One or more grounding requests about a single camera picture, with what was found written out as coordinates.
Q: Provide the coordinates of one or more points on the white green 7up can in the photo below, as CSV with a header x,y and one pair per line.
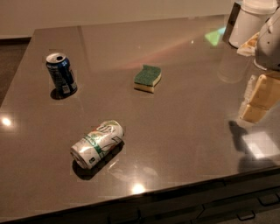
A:
x,y
97,144

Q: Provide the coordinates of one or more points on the large white jar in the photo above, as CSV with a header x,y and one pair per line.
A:
x,y
250,19

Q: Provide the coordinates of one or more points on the black drawer handle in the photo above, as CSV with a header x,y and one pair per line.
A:
x,y
246,216
269,200

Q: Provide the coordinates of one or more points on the blue soda can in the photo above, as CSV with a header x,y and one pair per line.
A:
x,y
58,66

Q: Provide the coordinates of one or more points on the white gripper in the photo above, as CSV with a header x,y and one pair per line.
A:
x,y
269,48

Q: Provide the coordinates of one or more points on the green yellow sponge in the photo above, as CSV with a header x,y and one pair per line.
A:
x,y
147,78

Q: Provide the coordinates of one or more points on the black drawer handle right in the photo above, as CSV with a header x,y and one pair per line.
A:
x,y
269,200

